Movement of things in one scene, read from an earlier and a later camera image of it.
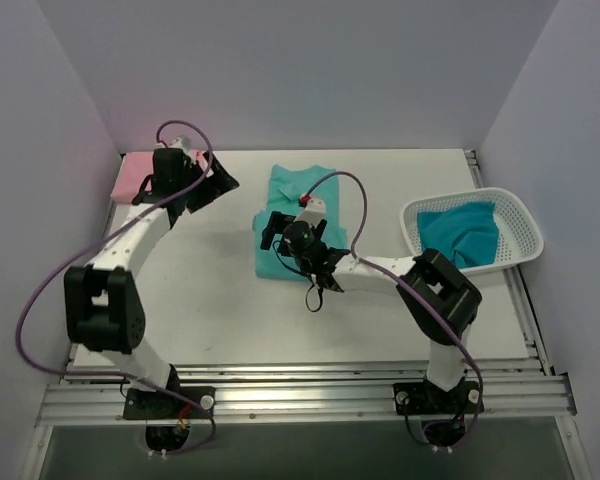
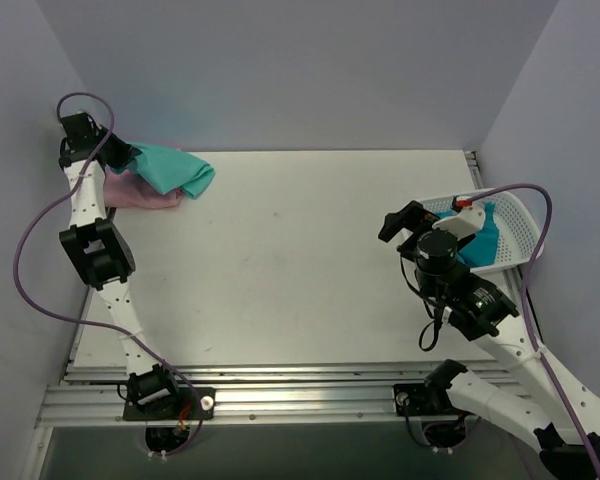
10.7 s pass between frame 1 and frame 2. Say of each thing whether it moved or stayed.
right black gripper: moved
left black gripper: moved
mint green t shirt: moved
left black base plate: stayed
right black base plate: stayed
